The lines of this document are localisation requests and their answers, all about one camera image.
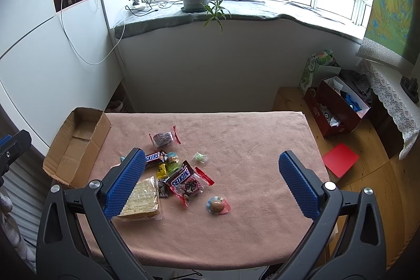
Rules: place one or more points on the green candy clear wrapper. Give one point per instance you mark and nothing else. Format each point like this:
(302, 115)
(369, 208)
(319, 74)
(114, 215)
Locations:
(200, 158)

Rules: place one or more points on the red box lid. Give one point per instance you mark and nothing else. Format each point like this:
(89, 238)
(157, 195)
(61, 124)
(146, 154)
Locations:
(340, 160)

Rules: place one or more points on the brown cardboard box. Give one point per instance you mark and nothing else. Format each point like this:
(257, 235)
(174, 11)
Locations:
(76, 146)

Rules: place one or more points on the landscape painting scroll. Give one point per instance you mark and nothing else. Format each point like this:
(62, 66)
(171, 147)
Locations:
(392, 33)

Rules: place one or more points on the black patterned candy sachet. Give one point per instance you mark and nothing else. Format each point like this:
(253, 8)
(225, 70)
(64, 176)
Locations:
(163, 189)

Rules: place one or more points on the dark cake bag red ends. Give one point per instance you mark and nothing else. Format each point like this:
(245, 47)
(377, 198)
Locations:
(164, 138)

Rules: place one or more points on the cracker pack clear wrapper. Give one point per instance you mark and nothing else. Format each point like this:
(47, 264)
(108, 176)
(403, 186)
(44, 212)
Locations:
(143, 202)

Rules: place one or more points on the white lace cloth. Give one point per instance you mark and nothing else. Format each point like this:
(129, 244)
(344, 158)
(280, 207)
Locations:
(385, 83)

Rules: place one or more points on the large Snickers bar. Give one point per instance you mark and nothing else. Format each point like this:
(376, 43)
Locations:
(184, 172)

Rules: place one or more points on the green gift bag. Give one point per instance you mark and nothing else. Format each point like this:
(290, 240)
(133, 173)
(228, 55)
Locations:
(317, 68)

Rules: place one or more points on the yellow candy sachet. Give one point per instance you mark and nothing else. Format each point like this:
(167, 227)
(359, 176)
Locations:
(162, 172)

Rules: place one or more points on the small Snickers bar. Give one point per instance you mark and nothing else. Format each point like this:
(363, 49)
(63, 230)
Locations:
(156, 158)

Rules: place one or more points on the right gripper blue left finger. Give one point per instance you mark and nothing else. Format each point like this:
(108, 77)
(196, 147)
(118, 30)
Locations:
(76, 238)

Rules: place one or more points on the yellow jelly cup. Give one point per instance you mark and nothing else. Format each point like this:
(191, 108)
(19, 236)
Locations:
(172, 163)

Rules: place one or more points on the white power strip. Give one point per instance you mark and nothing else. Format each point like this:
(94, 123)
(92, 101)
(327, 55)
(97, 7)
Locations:
(136, 5)

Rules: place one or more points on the pink table cloth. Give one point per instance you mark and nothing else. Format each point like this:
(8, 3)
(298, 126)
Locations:
(265, 223)

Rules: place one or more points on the nut mix bag red ends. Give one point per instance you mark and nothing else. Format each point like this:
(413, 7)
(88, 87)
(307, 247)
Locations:
(192, 187)

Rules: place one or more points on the braised egg round pack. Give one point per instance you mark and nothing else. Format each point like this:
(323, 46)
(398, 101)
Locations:
(218, 205)

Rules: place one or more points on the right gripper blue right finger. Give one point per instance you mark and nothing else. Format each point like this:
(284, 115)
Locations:
(360, 252)

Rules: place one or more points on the red open box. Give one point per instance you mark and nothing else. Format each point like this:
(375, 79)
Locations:
(335, 106)

